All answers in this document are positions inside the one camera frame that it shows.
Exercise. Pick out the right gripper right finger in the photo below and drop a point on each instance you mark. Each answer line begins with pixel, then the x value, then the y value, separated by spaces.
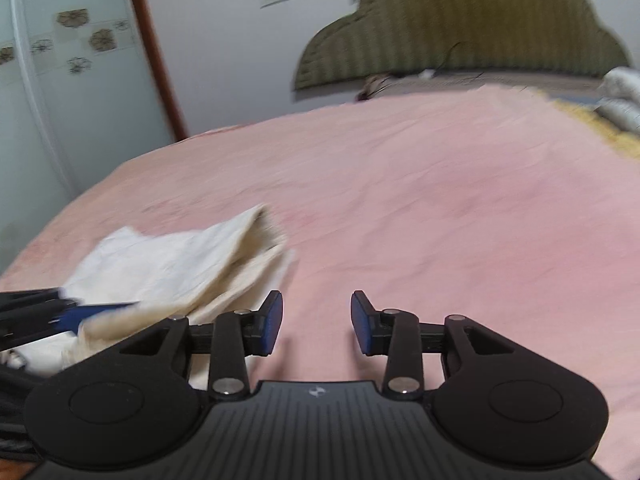
pixel 396 335

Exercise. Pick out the yellow blanket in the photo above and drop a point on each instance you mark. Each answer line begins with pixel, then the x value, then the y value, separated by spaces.
pixel 620 141

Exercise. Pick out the white lace pants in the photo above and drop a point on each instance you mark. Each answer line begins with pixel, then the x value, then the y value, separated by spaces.
pixel 232 265

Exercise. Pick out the white printed pillow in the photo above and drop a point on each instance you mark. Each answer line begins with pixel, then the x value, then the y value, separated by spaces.
pixel 620 99

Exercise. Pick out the frosted floral wardrobe door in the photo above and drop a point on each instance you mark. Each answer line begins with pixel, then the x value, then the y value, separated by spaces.
pixel 77 100

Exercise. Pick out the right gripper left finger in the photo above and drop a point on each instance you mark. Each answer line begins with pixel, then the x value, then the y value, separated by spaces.
pixel 236 336

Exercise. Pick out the beige patterned mattress cover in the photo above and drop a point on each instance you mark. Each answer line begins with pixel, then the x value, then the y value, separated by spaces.
pixel 577 89

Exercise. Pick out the olive green padded headboard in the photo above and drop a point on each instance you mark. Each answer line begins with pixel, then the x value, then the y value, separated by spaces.
pixel 409 36

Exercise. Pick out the brown wooden wardrobe frame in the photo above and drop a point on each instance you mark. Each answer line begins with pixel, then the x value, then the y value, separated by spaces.
pixel 151 46

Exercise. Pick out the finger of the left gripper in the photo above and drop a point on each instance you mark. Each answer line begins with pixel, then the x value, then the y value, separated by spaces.
pixel 34 314

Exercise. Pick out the pink bed sheet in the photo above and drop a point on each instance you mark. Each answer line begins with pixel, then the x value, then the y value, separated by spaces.
pixel 491 203

